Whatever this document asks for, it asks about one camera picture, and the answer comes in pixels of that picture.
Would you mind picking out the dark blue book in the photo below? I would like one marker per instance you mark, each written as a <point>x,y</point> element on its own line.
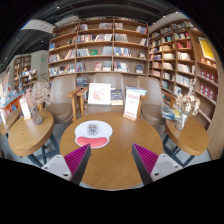
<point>116,96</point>

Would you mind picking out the transparent computer mouse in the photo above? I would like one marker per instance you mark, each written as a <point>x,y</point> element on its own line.
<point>92,129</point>

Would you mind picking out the blue and yellow book stack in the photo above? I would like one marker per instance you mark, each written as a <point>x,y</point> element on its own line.
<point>170,114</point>

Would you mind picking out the wide wooden bookshelf unit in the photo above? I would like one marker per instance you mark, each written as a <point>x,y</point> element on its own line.
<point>100,43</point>

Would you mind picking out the white framed floral picture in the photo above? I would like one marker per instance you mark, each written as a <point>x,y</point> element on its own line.
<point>99,94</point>

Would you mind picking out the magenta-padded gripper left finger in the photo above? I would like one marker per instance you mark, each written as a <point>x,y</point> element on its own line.
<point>56,164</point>

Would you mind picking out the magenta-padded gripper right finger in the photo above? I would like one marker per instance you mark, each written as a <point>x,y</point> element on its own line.
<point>165,165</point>

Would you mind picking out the white sign in wooden base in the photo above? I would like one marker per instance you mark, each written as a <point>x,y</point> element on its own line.
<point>132,105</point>

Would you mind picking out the small white table sign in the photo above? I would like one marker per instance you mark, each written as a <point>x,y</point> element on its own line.
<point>25,109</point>

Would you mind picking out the distant wooden shelf unit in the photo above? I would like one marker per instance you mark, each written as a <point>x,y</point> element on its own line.
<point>25,71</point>

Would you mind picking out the round wooden side table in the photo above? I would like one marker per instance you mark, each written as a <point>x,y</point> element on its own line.
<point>10,123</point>
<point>28,136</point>
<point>190,140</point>

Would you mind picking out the brown padded wooden armchair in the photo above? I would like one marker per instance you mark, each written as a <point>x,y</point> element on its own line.
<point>151,110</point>
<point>60,111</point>
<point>108,78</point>

